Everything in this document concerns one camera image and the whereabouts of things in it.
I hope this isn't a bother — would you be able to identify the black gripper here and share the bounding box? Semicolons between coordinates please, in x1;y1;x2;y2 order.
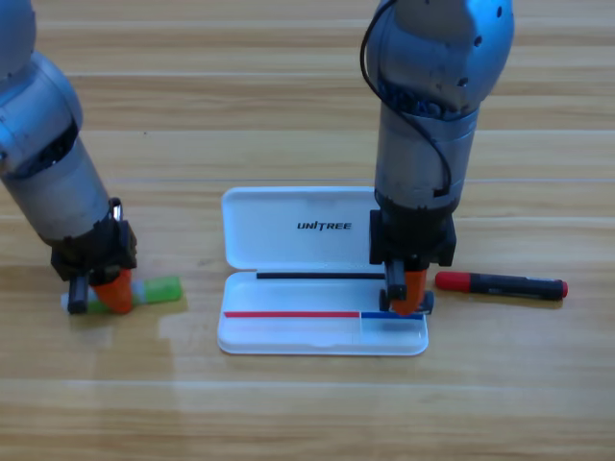
368;189;458;317
50;199;139;316

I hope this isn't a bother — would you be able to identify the green white highlighter pen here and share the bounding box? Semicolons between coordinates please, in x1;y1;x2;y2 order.
60;276;185;316

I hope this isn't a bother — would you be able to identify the small black eraser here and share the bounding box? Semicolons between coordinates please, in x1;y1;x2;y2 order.
379;289;436;317

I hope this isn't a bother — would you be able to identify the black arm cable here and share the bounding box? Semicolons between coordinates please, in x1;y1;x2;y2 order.
359;0;454;198

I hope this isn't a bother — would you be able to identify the white Unitree pencil case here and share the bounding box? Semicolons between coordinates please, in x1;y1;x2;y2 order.
216;185;430;357

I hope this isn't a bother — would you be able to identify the black marker with red cap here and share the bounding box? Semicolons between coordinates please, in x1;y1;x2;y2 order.
434;270;570;303

